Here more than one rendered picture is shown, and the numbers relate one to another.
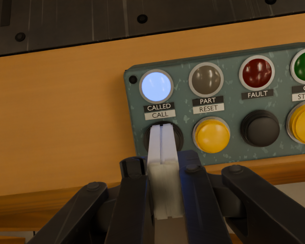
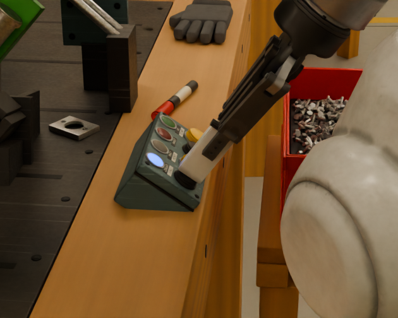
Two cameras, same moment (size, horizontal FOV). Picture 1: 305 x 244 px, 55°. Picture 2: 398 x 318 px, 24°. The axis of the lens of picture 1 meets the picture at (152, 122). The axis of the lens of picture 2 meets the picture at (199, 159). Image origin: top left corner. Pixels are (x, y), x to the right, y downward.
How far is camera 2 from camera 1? 0.94 m
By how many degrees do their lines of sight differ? 67
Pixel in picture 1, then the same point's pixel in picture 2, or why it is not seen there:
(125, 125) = (158, 214)
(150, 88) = (156, 159)
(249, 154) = not seen: hidden behind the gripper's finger
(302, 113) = (191, 133)
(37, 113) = (124, 251)
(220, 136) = not seen: hidden behind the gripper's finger
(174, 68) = (148, 149)
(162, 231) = not seen: outside the picture
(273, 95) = (177, 139)
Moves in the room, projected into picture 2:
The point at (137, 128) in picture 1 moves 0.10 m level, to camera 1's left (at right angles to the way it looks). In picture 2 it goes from (174, 182) to (177, 228)
